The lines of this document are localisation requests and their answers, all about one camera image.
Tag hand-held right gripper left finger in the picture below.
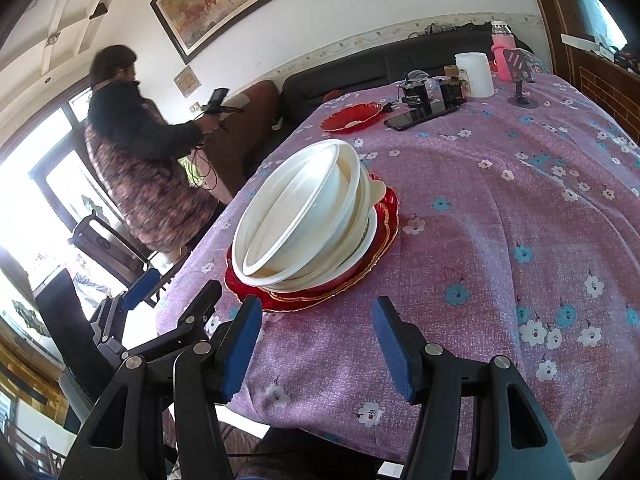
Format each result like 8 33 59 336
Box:
59 296 264 480

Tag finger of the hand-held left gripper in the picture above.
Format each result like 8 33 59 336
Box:
90 267 162 357
122 280 224 362

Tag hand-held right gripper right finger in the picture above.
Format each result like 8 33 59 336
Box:
371 296 576 480

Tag red plate with gold print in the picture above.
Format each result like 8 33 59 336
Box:
224 187 402 314

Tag gold-rimmed red plate white centre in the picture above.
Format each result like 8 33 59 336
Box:
260 210 392 304

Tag cream bowl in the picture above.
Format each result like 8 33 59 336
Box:
367 172 387 207

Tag black wooden chair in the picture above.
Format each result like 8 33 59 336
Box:
67 210 152 283

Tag green cloth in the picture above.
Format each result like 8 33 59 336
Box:
179 156 202 187

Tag wood-framed glass door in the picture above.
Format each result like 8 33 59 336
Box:
0 87 128 311

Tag brown armchair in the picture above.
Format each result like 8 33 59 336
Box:
214 80 282 203

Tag black phone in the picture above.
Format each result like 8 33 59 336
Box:
383 102 462 132

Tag small red scalloped plate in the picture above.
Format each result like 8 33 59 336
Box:
320 102 384 134

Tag black cylindrical device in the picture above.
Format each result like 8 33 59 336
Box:
399 79 432 109

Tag dark jar with wooden lid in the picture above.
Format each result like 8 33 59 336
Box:
439 65 468 104

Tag black sofa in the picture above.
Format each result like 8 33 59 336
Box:
279 24 537 127

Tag white plastic jar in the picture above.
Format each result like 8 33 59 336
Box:
454 52 496 99

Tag framed landscape painting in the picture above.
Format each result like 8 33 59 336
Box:
150 0 363 59

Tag black phone stand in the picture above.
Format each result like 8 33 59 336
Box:
502 48 541 109

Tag pink water bottle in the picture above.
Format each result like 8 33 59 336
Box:
489 20 517 79

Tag wooden cabinet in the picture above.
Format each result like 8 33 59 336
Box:
559 32 640 133

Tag black cable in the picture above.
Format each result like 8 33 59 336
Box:
184 144 217 192

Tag small framed wall plaque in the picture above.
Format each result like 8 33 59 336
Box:
173 65 202 99

